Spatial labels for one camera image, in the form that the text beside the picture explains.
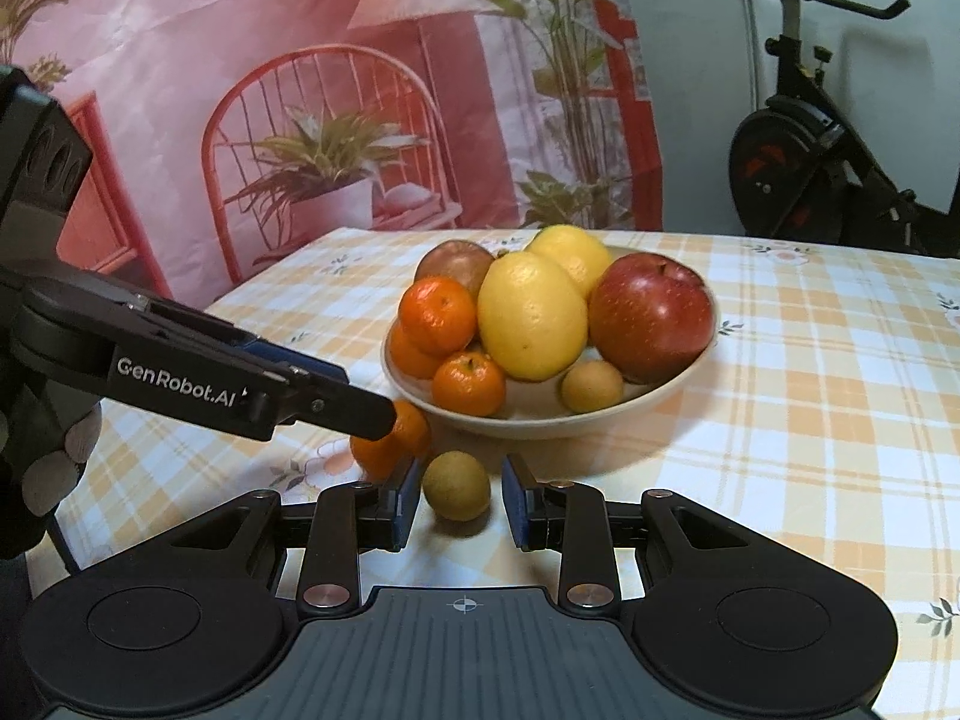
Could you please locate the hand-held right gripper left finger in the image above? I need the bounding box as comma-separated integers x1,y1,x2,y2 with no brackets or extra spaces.
169,456,423,612

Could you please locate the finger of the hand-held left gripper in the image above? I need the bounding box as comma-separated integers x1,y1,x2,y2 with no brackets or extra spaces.
244,371,398,442
135,292,350,387

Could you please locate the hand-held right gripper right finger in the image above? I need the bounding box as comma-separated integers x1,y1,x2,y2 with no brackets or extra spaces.
500,454,755,611

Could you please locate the brown kiwi fruit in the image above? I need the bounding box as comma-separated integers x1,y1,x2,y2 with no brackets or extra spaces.
561,360,625,415
421,450,492,522

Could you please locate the orange tangerine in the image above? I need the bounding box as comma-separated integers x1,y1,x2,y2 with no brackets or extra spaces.
386,322,443,380
350,399,432,482
431,351,507,418
397,277,479,359

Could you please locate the beige round plate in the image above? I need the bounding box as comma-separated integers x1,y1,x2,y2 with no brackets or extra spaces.
381,244,719,440

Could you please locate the large yellow lemon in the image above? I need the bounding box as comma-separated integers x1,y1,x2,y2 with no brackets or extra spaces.
478,251,590,381

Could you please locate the dark red apple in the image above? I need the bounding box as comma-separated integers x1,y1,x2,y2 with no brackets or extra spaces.
587,253,713,385

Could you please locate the small yellow lemon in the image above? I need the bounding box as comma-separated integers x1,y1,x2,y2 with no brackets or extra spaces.
523,225,614,299

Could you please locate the person's left hand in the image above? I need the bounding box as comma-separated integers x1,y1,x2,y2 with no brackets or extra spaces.
0,371,102,560

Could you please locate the reddish brown apple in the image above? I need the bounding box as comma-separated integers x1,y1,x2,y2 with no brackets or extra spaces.
415,240,496,301

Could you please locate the orange checked tablecloth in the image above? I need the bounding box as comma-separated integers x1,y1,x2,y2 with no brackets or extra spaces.
26,227,960,706

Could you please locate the printed backdrop cloth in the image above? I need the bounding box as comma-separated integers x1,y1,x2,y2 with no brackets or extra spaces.
0,0,667,305

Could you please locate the black exercise bike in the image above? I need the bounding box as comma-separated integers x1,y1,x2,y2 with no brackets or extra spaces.
705,0,960,256

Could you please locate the thin metal pole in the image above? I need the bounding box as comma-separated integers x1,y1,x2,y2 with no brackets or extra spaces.
739,0,760,110

